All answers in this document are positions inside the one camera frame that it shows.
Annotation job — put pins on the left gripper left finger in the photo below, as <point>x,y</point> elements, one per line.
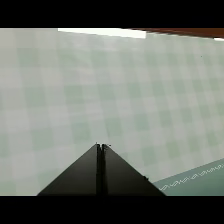
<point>80,176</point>

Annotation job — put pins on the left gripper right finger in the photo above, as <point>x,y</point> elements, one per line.
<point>123,176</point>

